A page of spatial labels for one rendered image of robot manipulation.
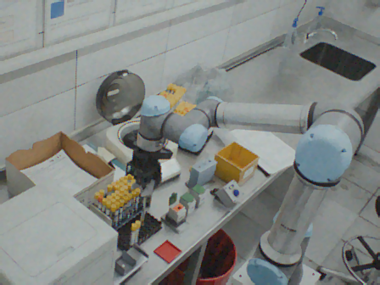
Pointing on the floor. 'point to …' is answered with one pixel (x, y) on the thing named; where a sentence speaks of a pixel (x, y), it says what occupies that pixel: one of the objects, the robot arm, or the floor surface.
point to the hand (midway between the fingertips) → (146, 192)
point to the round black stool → (358, 261)
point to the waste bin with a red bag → (224, 247)
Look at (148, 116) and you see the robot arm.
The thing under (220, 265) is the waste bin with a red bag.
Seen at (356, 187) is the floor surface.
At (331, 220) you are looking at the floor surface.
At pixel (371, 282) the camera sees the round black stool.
